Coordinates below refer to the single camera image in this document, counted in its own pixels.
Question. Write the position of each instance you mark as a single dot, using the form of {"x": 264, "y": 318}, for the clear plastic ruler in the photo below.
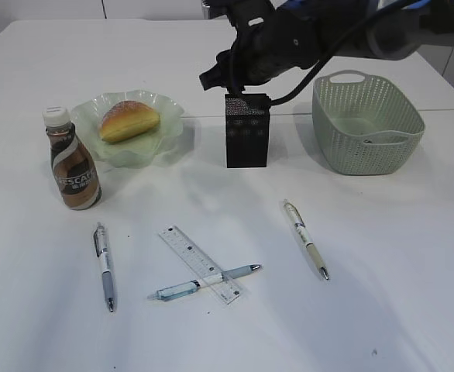
{"x": 203, "y": 266}

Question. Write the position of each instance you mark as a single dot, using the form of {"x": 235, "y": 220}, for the grey white ballpoint pen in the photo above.
{"x": 101, "y": 244}

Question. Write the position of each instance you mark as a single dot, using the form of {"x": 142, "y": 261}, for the sugared bread roll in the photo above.
{"x": 126, "y": 120}

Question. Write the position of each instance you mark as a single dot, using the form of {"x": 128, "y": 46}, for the green wavy glass plate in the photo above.
{"x": 139, "y": 150}

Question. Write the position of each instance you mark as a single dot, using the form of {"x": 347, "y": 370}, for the brown Nescafe coffee bottle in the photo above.
{"x": 72, "y": 165}

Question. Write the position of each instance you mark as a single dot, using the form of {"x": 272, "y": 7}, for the blue clear ballpoint pen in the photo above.
{"x": 190, "y": 287}

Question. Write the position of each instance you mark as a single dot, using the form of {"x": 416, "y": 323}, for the black mesh pen holder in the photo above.
{"x": 247, "y": 130}

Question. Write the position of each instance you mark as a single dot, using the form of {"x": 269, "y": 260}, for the beige white ballpoint pen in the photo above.
{"x": 305, "y": 238}

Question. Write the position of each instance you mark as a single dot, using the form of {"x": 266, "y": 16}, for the green woven plastic basket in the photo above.
{"x": 349, "y": 107}

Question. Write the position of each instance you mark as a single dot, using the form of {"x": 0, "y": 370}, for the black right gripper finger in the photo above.
{"x": 219, "y": 76}

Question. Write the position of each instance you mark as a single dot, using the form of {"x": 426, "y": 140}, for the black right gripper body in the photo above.
{"x": 274, "y": 40}

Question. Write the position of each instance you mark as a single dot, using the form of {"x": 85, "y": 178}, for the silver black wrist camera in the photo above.
{"x": 212, "y": 9}

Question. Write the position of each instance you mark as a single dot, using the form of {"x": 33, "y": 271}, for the blue black right robot arm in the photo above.
{"x": 383, "y": 30}

